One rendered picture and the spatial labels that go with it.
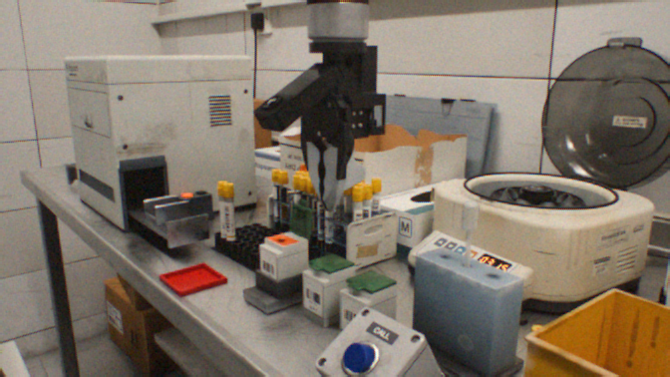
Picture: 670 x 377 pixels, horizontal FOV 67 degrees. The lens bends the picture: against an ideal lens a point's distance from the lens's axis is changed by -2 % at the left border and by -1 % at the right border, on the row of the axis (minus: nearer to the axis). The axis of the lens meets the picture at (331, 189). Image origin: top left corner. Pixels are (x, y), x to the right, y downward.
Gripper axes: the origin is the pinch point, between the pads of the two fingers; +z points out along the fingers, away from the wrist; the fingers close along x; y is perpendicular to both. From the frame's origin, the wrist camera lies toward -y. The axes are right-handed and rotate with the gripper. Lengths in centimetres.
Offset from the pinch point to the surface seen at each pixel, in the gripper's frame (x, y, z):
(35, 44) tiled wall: 169, -2, -24
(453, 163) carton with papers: 9.7, 39.0, 1.2
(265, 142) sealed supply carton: 74, 38, 5
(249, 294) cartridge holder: 1.0, -11.0, 10.0
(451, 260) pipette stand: -20.9, -0.7, 1.3
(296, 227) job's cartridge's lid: 0.6, -4.1, 2.7
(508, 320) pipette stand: -27.7, -0.6, 5.0
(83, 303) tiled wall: 169, 3, 83
